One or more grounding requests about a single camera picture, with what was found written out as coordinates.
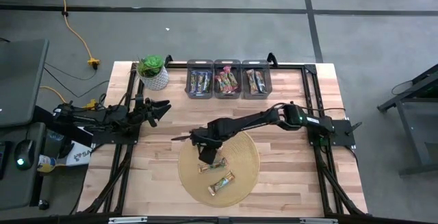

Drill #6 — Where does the grey side desk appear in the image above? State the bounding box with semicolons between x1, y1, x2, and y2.
0;121;47;212

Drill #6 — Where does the grey metal side table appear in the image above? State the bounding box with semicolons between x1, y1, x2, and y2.
376;62;438;177

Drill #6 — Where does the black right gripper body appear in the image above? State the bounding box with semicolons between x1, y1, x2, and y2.
195;125;224;166

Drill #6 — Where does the round woven straw placemat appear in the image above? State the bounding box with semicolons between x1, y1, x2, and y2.
177;129;261;208

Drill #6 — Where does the black cable by side table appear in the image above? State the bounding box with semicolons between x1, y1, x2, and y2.
391;79;415;97

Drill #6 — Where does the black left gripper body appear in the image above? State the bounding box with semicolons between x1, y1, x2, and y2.
131;94;158;127

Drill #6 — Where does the white printed box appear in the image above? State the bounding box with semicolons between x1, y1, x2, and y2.
64;140;93;167

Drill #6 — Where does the black floor tape strip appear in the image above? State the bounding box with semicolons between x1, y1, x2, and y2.
300;0;324;64
0;3;438;16

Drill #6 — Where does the black floor cable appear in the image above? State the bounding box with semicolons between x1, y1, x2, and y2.
44;62;110;99

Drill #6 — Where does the black computer mouse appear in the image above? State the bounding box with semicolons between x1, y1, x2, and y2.
13;138;36;171

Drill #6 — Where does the yellow extension cord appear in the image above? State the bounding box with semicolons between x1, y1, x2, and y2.
39;86;99;111
50;0;99;66

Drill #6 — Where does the silver metal bracket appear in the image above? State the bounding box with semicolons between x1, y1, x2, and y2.
108;216;148;224
300;218;339;224

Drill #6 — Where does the white and yellow bottle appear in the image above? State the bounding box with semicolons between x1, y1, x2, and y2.
36;153;57;173

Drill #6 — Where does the grey translucent plastic bin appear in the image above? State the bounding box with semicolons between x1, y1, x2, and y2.
214;58;243;100
185;58;216;100
241;58;274;101

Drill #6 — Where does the black aluminium table frame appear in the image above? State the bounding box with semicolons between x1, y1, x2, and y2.
77;61;370;218

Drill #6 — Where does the succulent in white patterned pot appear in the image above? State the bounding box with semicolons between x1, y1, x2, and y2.
136;53;170;92

